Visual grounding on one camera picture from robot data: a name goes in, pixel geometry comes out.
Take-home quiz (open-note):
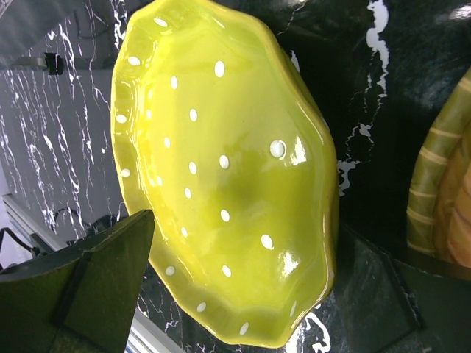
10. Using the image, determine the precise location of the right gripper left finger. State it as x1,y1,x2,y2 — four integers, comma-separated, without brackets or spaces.
52,210,155,349

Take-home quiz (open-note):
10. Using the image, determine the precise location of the stainless steel dish rack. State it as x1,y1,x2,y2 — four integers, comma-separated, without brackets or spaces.
1,0,129,75

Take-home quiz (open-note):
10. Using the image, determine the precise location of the green ceramic plate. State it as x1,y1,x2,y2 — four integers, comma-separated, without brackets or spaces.
110,1,339,348

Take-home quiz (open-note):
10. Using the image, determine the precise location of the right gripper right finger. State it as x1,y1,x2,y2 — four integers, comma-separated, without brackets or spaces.
333,224,422,344

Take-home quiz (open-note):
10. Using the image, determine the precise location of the aluminium mounting rail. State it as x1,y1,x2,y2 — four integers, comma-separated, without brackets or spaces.
1,195,179,352

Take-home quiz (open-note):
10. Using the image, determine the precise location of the round green-rim bamboo plate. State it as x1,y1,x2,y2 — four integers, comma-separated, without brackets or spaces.
406,73,470,267

